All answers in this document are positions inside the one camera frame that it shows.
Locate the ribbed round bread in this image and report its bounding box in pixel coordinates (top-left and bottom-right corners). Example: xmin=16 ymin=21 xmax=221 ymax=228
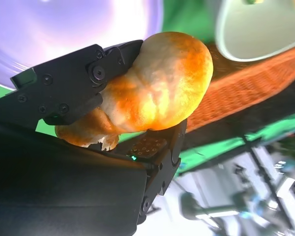
xmin=55 ymin=31 xmax=214 ymax=151

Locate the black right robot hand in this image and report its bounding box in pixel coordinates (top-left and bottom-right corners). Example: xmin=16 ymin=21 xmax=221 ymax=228
xmin=0 ymin=39 xmax=187 ymax=236

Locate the pale grey-green bowl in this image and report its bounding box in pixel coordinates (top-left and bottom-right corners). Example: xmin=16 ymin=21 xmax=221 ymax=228
xmin=215 ymin=0 xmax=295 ymax=62

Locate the lavender white plate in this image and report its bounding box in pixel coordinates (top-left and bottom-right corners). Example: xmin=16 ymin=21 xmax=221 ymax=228
xmin=0 ymin=0 xmax=163 ymax=91

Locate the orange wicker basket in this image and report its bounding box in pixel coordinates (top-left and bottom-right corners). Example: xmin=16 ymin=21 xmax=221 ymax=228
xmin=186 ymin=44 xmax=295 ymax=133

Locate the green tablecloth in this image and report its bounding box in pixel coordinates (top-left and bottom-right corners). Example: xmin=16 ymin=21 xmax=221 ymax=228
xmin=0 ymin=0 xmax=295 ymax=175

